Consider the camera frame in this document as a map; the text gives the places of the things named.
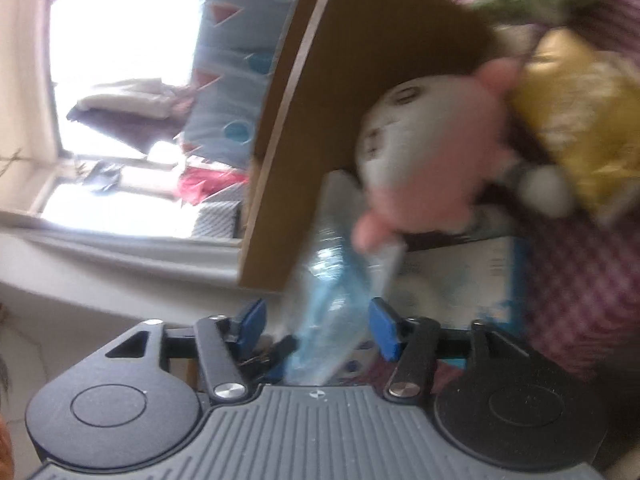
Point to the white tape roll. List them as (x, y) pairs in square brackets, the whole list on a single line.
[(413, 296)]

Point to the brown cardboard box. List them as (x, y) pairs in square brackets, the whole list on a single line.
[(334, 62)]

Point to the blue patterned hanging sheet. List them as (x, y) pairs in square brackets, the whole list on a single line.
[(234, 58)]

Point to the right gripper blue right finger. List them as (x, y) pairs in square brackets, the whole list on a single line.
[(410, 344)]

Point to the pink plush doll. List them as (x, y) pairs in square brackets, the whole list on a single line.
[(431, 145)]

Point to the blue white book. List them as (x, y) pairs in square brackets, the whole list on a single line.
[(480, 280)]

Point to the yellow snack packet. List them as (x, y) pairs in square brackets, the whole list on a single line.
[(582, 104)]

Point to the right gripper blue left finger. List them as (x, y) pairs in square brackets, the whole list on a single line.
[(223, 344)]

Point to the pink checkered tablecloth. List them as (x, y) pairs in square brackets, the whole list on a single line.
[(583, 281)]

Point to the blue face mask packet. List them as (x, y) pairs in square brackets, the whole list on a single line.
[(330, 289)]

